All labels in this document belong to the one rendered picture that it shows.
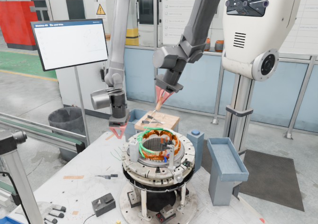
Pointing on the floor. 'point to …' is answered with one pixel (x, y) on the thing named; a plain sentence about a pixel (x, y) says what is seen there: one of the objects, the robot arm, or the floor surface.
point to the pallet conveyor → (72, 144)
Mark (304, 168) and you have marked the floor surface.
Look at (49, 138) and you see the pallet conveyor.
